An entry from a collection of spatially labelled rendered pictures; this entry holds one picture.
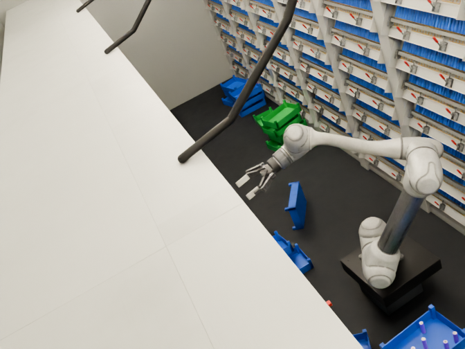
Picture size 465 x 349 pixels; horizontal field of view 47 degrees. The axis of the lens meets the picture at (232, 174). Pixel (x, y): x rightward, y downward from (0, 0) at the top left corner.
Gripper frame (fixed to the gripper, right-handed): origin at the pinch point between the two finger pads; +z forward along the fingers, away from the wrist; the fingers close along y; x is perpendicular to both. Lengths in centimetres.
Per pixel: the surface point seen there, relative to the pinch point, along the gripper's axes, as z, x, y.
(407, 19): -116, 6, 15
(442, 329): -28, -73, -72
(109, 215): 33, 78, -85
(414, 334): -18, -71, -67
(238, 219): 7, 73, -114
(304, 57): -104, -50, 163
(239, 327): 18, 75, -142
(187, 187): 12, 74, -91
